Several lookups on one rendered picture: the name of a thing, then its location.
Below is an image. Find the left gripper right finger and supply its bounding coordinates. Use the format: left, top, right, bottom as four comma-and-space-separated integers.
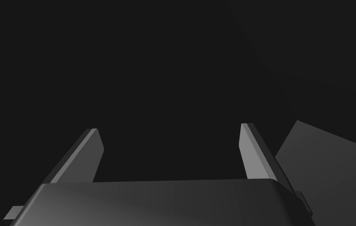
238, 122, 294, 193

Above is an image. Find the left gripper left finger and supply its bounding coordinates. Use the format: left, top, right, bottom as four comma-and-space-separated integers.
42, 128, 105, 184

